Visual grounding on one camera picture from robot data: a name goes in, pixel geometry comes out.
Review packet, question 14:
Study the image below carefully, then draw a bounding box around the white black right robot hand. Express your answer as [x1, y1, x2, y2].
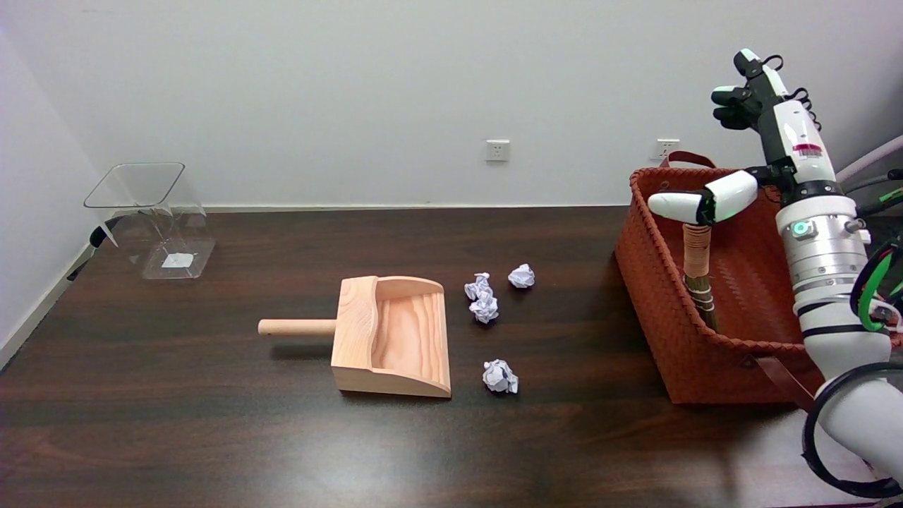
[648, 48, 844, 226]

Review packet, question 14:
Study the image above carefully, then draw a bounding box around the straw hand broom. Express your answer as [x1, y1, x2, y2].
[682, 222, 719, 332]

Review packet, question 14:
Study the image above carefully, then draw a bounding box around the red woven storage basket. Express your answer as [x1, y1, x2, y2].
[614, 150, 903, 413]

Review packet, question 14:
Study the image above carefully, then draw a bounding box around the white curved tube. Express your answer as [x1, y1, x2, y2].
[836, 134, 903, 184]

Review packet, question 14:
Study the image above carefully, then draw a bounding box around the dark grey curved bar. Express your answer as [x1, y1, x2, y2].
[843, 169, 903, 196]

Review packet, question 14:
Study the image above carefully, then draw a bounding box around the wooden dustpan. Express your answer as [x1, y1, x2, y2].
[257, 275, 452, 399]

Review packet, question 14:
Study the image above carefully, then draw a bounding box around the clear plastic bin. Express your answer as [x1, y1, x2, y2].
[83, 162, 217, 281]

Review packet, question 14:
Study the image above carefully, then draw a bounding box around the green cable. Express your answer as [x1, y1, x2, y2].
[857, 185, 903, 332]

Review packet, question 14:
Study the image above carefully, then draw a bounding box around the black braided cable bundle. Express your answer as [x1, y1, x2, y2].
[849, 238, 903, 334]

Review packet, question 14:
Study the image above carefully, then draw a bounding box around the black cable loop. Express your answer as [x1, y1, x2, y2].
[802, 362, 903, 500]

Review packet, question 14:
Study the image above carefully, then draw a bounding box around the black floor cable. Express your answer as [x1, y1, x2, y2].
[67, 224, 119, 282]

